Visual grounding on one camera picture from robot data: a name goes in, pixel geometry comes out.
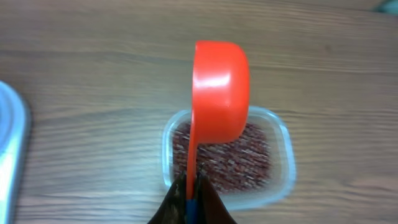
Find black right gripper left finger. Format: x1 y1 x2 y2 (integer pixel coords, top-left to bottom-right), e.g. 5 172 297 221
148 172 187 224

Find orange measuring scoop blue handle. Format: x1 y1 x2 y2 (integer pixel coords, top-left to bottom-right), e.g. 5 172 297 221
186 40 250 223

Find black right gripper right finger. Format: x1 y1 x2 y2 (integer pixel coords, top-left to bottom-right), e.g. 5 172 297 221
195 172 237 224

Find red beans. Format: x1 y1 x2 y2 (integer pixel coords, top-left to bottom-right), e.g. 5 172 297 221
172 121 274 195

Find blue metal bowl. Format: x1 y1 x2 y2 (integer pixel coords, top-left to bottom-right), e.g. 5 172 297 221
374 0 398 16

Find white digital kitchen scale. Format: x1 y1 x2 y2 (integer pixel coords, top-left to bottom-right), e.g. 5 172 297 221
1 82 31 224

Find clear plastic container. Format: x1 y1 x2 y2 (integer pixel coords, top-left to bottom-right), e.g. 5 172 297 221
161 106 296 211

